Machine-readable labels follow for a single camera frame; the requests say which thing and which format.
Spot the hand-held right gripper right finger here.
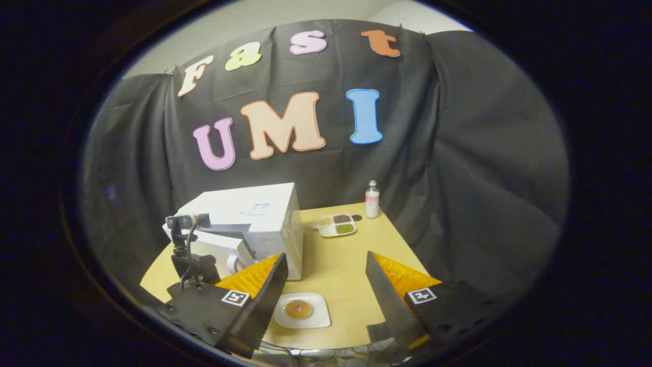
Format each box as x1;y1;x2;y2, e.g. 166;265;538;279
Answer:
366;251;497;363

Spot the white divided condiment dish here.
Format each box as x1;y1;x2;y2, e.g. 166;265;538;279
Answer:
317;214;357;238

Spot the clear bottle pink label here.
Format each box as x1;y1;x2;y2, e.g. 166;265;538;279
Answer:
365;180;381;219

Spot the sugared ring donut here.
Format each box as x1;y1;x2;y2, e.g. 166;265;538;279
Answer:
285;300;313;320

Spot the white square plate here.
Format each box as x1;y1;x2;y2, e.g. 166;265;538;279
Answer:
274;293;332;329

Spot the white microwave oven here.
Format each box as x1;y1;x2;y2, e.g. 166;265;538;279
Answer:
162;182;305;281

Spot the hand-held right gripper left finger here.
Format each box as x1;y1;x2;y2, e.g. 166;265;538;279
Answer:
157;253;289;359

